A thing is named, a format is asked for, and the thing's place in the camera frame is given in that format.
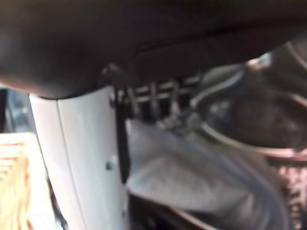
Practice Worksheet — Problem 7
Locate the dark grey washing machine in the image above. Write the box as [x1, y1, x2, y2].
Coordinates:
[127, 31, 307, 230]

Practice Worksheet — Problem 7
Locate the white cloth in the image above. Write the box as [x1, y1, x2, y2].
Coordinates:
[124, 118, 291, 230]

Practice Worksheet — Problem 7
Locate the rectangular wicker basket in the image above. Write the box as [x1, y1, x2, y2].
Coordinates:
[0, 131, 50, 230]

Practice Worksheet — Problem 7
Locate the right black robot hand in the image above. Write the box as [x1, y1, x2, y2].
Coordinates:
[0, 0, 307, 230]

